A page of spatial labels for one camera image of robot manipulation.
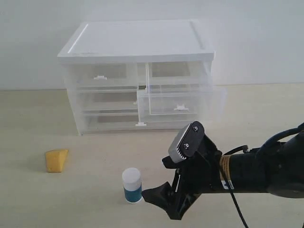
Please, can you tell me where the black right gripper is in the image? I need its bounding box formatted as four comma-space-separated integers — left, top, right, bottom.
142, 135, 222, 220

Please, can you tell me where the white blue small bottle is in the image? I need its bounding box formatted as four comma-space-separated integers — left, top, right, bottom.
122, 167, 142, 204

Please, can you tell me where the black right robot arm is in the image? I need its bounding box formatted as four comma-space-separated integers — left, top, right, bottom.
142, 121, 304, 220

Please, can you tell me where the bottom clear wide drawer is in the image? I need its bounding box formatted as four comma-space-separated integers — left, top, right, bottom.
83, 113, 197, 132

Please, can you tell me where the clear wide drawer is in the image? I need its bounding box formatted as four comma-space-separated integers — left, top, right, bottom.
83, 113, 197, 132
78, 92, 137, 111

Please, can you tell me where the middle clear wide drawer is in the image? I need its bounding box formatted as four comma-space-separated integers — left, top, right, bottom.
78, 92, 137, 111

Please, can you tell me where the white plastic drawer cabinet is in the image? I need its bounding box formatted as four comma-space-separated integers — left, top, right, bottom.
57, 19, 216, 135

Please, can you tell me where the yellow wedge sponge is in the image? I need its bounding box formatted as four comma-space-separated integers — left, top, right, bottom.
45, 149, 68, 173

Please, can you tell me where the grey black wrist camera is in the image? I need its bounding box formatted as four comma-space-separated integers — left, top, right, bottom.
168, 121, 205, 163

